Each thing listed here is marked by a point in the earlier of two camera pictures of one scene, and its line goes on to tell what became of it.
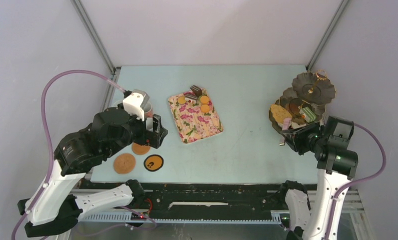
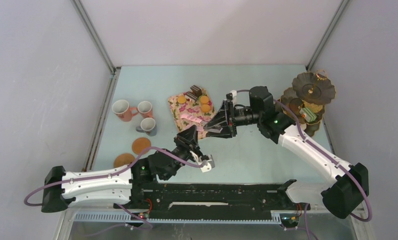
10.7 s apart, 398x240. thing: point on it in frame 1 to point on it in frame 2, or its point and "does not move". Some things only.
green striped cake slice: x=308 y=115 does not move
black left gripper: x=155 y=137 to x=188 y=139
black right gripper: x=294 y=137 to x=224 y=118
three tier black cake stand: x=312 y=90 does not move
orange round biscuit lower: x=204 y=108 does not move
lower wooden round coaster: x=124 y=163 does not move
